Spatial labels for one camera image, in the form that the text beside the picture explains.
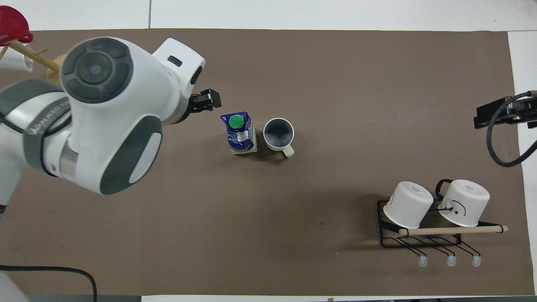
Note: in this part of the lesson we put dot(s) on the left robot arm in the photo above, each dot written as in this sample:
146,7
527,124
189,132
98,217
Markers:
105,109

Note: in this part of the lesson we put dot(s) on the wooden mug tree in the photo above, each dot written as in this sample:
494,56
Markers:
37,58

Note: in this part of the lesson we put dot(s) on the grey mug white outside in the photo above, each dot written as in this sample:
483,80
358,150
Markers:
278,133

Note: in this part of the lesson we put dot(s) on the blue milk carton green cap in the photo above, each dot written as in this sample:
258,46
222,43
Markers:
241,134

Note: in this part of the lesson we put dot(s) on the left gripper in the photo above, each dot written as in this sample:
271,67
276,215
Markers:
191,105

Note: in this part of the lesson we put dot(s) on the small white cup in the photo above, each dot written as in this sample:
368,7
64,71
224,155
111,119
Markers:
14,61

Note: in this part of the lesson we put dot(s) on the red cup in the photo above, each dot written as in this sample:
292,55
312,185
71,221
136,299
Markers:
12,23

